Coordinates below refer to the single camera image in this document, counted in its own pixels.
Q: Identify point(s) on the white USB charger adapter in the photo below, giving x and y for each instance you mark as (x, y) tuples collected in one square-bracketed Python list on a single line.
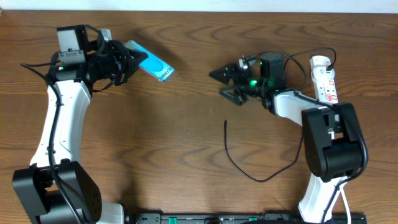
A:
[(321, 74)]

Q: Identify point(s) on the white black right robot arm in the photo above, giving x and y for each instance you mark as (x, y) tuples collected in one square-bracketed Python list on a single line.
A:
[(332, 140)]

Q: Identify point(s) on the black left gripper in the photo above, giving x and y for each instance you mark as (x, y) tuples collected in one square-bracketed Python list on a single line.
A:
[(121, 62)]

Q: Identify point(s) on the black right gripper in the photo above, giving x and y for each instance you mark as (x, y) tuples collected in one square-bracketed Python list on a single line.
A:
[(240, 73)]

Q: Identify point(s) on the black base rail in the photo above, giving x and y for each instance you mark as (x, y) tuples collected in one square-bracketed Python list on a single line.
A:
[(217, 218)]

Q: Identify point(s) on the white power strip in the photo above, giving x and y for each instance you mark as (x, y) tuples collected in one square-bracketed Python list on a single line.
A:
[(324, 91)]

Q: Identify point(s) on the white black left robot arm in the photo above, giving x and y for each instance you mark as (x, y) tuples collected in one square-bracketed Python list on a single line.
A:
[(55, 188)]

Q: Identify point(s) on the blue Galaxy smartphone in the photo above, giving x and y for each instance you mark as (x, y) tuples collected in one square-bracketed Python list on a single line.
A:
[(153, 65)]

